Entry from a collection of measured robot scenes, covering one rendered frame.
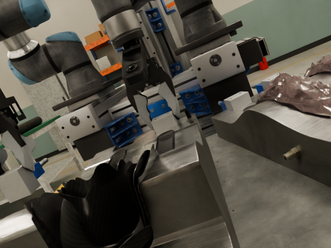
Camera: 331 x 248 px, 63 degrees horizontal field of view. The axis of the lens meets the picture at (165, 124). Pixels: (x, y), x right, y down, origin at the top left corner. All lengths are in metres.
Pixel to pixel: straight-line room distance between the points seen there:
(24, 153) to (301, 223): 0.47
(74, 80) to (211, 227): 0.87
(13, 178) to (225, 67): 0.59
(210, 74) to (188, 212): 0.58
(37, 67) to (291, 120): 0.89
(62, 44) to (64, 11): 5.34
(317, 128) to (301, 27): 5.80
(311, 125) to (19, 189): 0.51
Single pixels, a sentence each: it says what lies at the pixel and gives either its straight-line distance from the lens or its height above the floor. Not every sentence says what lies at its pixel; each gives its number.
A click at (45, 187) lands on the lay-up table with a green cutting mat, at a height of 0.24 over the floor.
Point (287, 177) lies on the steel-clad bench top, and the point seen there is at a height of 0.80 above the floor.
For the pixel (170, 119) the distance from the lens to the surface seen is 0.59.
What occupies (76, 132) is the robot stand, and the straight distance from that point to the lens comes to 0.96.
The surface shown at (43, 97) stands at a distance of 6.45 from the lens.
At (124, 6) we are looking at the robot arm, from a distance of 0.60.
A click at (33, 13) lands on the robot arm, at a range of 0.67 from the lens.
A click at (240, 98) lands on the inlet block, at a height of 0.88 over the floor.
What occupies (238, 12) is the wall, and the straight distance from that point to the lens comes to 5.89.
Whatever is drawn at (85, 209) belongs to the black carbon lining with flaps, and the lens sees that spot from 0.31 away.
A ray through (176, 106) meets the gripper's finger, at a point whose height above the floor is 0.92.
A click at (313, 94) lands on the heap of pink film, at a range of 0.43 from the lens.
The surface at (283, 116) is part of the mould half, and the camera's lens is 0.43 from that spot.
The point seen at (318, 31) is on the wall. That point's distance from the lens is 6.28.
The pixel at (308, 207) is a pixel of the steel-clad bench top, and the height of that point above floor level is 0.80.
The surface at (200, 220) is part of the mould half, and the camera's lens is 0.28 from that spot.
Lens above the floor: 1.03
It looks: 13 degrees down
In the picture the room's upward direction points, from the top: 25 degrees counter-clockwise
